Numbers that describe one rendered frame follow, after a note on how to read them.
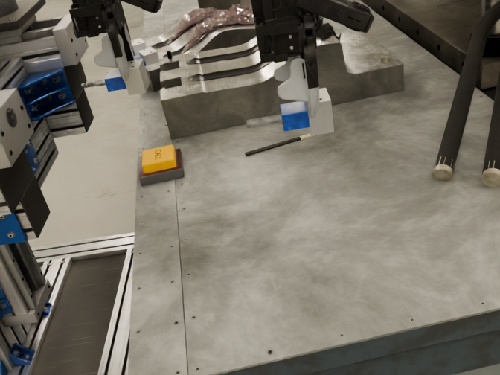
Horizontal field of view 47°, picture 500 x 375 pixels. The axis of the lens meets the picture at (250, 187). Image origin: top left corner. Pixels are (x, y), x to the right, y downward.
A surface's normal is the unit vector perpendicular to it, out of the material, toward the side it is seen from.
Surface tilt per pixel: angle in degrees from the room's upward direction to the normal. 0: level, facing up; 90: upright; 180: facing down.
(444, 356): 90
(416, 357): 90
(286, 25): 90
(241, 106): 90
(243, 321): 0
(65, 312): 0
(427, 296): 0
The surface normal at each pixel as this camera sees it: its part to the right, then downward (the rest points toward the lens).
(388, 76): 0.15, 0.51
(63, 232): -0.16, -0.83
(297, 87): 0.01, 0.37
